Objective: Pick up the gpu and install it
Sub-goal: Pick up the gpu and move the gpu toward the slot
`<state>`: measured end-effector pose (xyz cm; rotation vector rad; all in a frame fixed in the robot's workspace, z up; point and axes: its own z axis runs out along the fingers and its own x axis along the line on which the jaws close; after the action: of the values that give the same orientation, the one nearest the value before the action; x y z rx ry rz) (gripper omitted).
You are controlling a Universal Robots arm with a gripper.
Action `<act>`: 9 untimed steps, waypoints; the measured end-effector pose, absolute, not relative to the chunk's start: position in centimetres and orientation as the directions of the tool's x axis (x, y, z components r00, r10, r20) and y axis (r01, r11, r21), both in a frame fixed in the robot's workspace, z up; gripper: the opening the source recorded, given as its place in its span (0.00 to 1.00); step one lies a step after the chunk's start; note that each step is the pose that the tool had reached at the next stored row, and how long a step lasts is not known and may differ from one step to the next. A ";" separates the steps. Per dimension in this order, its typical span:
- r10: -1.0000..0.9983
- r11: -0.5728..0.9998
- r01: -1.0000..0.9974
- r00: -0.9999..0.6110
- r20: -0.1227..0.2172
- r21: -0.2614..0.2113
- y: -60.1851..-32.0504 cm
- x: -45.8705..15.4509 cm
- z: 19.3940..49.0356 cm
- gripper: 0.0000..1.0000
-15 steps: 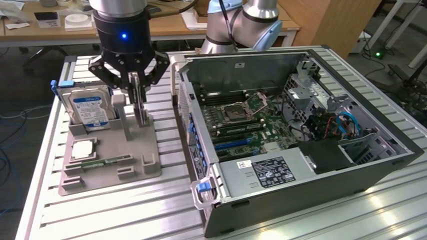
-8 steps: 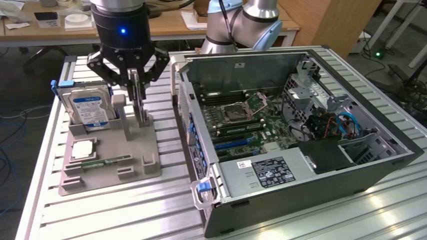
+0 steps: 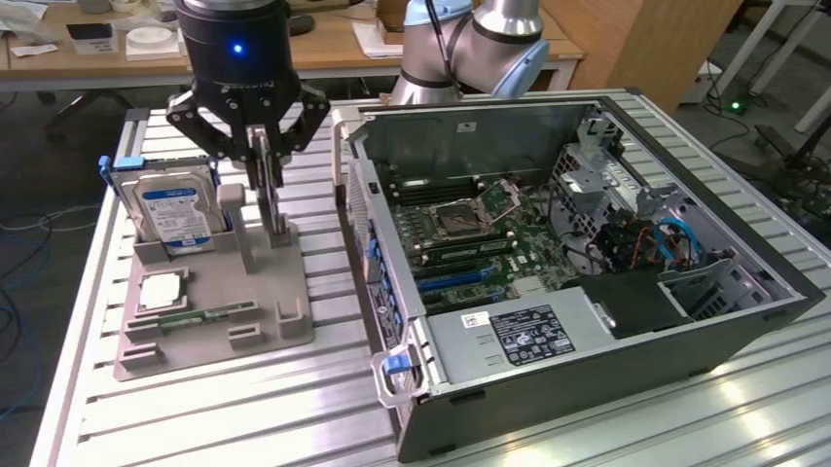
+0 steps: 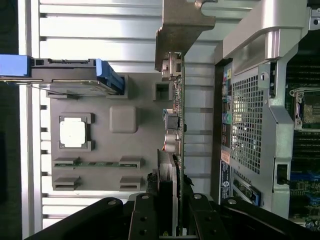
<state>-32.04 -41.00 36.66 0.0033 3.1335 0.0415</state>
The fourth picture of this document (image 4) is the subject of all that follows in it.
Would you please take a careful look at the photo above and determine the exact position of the open black PC case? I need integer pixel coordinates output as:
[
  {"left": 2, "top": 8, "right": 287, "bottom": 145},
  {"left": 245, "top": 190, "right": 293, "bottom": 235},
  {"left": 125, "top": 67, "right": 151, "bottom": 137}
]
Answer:
[{"left": 213, "top": 0, "right": 320, "bottom": 226}]

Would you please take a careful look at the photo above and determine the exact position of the hard disk in blue caddy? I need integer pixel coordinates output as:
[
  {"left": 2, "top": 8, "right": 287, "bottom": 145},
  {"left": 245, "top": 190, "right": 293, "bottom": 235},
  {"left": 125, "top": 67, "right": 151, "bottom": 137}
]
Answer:
[{"left": 0, "top": 53, "right": 126, "bottom": 97}]

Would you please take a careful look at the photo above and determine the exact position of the grey parts rack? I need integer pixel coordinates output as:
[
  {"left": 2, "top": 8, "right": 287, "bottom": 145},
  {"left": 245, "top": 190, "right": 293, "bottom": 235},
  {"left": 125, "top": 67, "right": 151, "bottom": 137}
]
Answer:
[{"left": 46, "top": 73, "right": 175, "bottom": 193}]

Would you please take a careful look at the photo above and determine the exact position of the silver CPU chip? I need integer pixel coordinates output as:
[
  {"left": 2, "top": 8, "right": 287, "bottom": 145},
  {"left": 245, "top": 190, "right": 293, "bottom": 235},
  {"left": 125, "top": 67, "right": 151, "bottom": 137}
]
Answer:
[{"left": 59, "top": 116, "right": 88, "bottom": 148}]

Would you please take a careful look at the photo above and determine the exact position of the green RAM stick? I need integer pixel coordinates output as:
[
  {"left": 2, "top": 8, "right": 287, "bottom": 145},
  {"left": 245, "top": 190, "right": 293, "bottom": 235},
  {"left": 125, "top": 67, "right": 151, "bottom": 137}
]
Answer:
[{"left": 53, "top": 161, "right": 141, "bottom": 168}]

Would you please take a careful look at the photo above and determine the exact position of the CPU socket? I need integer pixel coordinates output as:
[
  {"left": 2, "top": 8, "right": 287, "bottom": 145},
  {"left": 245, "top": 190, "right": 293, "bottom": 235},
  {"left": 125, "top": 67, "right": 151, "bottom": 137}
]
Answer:
[{"left": 294, "top": 88, "right": 320, "bottom": 131}]

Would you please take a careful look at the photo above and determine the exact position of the green motherboard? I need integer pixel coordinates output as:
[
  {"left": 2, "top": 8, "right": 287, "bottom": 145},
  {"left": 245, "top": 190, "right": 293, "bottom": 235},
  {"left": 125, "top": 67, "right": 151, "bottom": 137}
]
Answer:
[{"left": 284, "top": 49, "right": 320, "bottom": 226}]

